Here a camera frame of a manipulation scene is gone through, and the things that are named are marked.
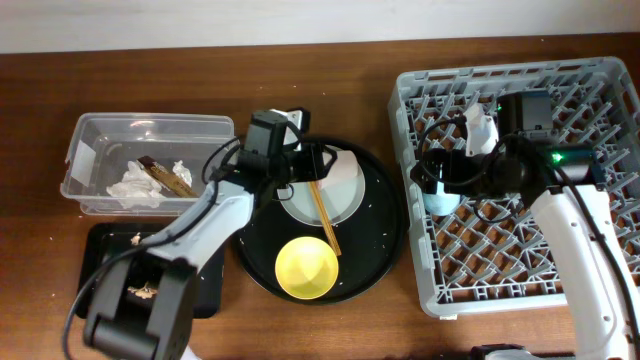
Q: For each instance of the clear plastic bin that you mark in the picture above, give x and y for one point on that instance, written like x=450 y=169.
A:
x=121 y=137

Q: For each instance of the white label sticker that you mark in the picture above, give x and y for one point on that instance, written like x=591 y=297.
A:
x=82 y=164

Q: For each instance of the grey dishwasher rack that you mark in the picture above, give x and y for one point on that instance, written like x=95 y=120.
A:
x=490 y=256

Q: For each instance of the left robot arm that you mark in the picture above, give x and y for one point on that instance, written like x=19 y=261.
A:
x=123 y=326

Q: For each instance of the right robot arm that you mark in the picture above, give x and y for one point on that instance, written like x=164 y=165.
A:
x=563 y=187

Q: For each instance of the round black serving tray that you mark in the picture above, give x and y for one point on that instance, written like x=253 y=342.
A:
x=370 y=239

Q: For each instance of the yellow bowl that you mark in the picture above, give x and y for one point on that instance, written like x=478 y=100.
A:
x=306 y=268

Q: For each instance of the grey round plate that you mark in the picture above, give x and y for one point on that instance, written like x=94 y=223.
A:
x=341 y=201

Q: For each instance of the white tissue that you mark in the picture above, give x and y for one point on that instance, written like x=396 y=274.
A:
x=137 y=188

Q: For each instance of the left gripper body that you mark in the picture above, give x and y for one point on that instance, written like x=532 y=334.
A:
x=302 y=162

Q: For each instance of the black rectangular tray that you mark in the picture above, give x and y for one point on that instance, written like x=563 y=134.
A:
x=104 y=239

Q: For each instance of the pink plastic cup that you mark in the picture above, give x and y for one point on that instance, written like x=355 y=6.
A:
x=344 y=168

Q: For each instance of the blue plastic cup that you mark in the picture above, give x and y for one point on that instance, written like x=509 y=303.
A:
x=441 y=204

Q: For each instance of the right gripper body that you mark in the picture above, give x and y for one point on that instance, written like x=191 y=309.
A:
x=463 y=167

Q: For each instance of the food scraps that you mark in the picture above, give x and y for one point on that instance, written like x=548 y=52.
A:
x=146 y=291

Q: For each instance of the gold coffee sachet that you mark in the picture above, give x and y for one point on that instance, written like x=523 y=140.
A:
x=169 y=180

